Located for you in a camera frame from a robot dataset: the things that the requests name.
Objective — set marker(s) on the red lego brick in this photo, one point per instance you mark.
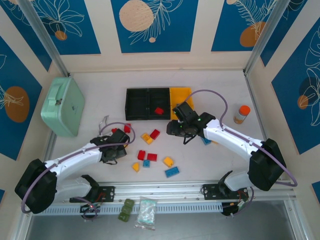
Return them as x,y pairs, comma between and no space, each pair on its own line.
127,128
141,155
155,134
159,111
114,130
152,157

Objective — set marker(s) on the yellow sloped lego brick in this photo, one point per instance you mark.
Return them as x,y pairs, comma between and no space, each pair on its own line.
136,167

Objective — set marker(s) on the small blue lego brick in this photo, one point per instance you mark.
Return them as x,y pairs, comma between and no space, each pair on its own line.
146,163

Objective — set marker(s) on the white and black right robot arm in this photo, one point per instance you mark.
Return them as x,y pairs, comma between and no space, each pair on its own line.
232,136

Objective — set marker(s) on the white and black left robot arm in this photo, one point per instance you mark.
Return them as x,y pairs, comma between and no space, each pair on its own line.
75,157

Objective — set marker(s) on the black plastic bin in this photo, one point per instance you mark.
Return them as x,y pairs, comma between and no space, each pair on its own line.
160,98
137,105

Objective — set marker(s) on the yellow plastic bin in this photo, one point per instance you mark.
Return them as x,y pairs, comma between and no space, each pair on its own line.
180,93

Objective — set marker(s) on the green square pad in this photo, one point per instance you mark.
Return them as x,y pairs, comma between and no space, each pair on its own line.
129,202
123,216
126,208

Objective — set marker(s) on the bottle with orange cap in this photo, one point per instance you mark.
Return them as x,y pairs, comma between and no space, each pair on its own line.
242,115

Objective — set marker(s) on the clear plastic bag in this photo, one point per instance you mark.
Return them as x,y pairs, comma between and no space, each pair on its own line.
145,212

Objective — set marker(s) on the mint green carry case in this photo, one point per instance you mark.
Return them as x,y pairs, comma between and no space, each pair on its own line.
63,107

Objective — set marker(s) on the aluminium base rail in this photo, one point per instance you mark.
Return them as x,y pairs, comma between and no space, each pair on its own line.
162,190

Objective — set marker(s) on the aluminium frame post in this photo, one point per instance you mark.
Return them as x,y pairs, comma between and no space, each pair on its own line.
46,37
265,37

